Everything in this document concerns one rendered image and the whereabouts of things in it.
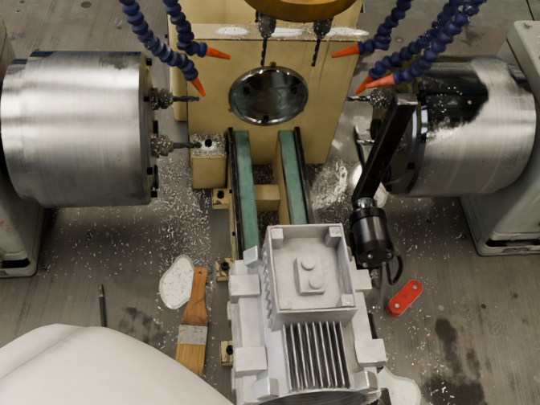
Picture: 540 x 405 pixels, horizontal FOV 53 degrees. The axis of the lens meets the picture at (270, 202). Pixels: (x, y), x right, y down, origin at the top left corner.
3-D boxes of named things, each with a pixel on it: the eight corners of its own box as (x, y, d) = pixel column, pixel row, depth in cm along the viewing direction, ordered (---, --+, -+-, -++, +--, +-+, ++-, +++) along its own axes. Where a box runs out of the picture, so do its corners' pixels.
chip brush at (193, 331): (187, 267, 104) (187, 265, 103) (214, 269, 104) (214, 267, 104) (173, 376, 93) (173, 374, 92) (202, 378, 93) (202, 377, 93)
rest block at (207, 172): (190, 166, 117) (190, 129, 107) (223, 165, 118) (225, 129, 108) (191, 190, 114) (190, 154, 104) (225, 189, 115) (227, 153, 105)
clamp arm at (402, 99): (349, 195, 93) (392, 88, 72) (366, 195, 94) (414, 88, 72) (353, 213, 91) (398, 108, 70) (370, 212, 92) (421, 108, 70)
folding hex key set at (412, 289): (395, 321, 103) (398, 317, 101) (382, 308, 104) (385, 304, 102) (423, 292, 107) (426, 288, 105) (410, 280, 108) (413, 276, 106)
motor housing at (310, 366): (226, 296, 89) (231, 239, 73) (339, 290, 92) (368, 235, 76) (233, 426, 78) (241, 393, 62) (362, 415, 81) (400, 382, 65)
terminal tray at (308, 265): (259, 251, 77) (264, 225, 71) (333, 248, 78) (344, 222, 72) (267, 334, 70) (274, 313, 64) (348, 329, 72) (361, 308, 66)
